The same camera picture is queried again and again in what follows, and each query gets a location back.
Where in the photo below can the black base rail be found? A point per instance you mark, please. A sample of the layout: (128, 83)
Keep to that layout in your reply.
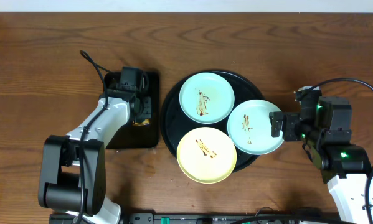
(149, 218)

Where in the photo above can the yellow plate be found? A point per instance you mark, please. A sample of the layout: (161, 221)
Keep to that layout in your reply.
(206, 155)

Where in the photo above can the rectangular black tray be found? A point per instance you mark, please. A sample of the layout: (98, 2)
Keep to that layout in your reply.
(129, 136)

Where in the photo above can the mint green plate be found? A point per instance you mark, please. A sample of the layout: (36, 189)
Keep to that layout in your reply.
(249, 127)
(206, 98)

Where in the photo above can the orange green sponge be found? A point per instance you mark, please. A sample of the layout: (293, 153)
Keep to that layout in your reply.
(141, 122)

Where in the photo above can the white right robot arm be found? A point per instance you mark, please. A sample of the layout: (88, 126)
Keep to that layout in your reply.
(345, 170)

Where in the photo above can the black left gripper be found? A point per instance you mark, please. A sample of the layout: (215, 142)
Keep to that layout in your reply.
(146, 109)

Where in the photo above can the round black tray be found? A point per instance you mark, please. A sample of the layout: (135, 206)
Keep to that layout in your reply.
(174, 123)

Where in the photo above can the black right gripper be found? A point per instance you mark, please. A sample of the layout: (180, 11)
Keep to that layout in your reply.
(291, 120)

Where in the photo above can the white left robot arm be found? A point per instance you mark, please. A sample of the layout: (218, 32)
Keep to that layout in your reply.
(73, 174)

